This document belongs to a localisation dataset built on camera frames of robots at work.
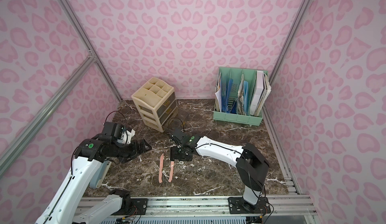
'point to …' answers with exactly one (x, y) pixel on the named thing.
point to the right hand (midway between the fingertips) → (173, 159)
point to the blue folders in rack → (226, 91)
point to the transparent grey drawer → (177, 119)
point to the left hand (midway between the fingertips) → (145, 149)
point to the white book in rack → (261, 94)
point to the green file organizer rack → (240, 95)
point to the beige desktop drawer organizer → (156, 101)
